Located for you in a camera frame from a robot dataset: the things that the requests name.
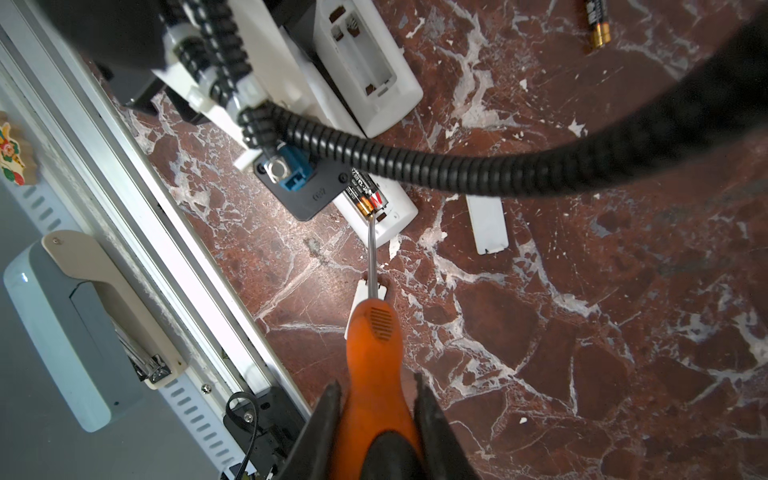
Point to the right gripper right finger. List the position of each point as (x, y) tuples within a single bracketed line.
[(444, 457)]

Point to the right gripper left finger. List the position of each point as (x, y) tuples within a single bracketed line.
[(311, 455)]

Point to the orange handled screwdriver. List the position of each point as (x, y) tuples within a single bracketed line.
[(376, 437)]

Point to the AAA battery black gold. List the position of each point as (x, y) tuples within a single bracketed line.
[(359, 193), (377, 198)]

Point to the white remote control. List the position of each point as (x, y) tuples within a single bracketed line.
[(400, 210), (365, 63)]

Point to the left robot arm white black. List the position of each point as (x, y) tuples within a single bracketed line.
[(203, 39)]

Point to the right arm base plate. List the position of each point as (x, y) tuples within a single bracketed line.
[(268, 421)]

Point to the grey rectangular box on rail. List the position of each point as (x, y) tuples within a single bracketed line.
[(96, 337)]

